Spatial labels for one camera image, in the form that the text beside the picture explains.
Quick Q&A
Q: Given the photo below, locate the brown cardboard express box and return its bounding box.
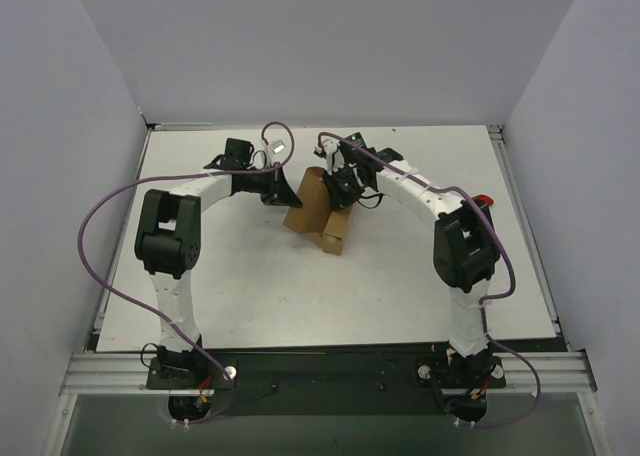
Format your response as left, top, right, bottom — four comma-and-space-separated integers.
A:
283, 166, 354, 255

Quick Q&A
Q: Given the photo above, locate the red black utility knife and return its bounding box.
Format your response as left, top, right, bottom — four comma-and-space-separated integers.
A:
473, 194, 494, 207

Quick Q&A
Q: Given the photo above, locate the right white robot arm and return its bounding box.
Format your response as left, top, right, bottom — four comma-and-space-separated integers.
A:
314, 135, 500, 376

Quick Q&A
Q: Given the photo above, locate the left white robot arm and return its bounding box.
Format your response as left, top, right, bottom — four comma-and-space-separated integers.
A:
134, 138, 302, 388

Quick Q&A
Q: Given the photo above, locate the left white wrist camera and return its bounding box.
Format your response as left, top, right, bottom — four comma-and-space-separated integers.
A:
262, 139, 289, 169

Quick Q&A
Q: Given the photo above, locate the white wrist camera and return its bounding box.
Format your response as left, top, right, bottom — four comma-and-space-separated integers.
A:
262, 139, 289, 169
314, 137, 349, 176

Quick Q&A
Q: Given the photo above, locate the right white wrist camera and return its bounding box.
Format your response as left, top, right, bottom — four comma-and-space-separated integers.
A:
314, 137, 349, 176

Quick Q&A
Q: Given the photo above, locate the aluminium back rail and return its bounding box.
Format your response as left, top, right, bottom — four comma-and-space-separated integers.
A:
147, 123, 480, 131

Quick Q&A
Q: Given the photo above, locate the aluminium rail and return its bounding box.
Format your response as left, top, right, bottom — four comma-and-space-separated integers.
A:
147, 123, 480, 131
61, 351, 597, 396

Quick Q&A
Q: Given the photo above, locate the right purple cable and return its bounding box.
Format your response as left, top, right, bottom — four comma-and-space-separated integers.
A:
315, 131, 545, 430

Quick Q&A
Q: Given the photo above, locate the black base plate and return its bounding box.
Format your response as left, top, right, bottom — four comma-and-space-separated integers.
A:
146, 346, 506, 420

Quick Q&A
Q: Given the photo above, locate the aluminium front rail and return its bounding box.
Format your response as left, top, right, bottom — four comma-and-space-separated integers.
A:
61, 351, 597, 396

